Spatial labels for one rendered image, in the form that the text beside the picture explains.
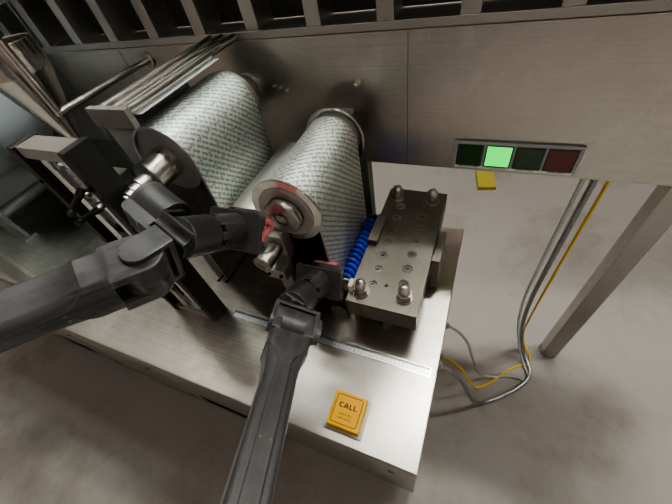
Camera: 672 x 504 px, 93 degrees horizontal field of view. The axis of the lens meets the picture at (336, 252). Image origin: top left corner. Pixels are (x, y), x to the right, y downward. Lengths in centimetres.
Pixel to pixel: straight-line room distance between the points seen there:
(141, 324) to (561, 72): 116
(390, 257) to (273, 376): 45
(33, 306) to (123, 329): 70
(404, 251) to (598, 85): 47
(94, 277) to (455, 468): 151
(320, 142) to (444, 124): 29
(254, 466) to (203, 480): 147
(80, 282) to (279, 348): 24
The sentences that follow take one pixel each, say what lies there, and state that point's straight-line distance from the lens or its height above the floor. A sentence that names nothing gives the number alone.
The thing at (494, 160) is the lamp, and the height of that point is 118.
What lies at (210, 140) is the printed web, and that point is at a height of 135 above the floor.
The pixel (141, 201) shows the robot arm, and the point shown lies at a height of 141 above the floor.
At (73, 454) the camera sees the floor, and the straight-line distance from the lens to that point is 231.
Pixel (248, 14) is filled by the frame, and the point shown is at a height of 149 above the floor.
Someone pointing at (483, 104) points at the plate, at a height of 130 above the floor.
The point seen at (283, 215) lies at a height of 126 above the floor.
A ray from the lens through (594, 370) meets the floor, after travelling 197.
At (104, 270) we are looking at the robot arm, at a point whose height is 141.
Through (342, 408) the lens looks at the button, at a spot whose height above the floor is 92.
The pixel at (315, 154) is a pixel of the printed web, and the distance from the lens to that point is 65.
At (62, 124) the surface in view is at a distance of 115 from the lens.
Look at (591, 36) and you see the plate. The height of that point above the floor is 141.
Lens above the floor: 165
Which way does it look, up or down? 48 degrees down
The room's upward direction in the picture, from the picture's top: 14 degrees counter-clockwise
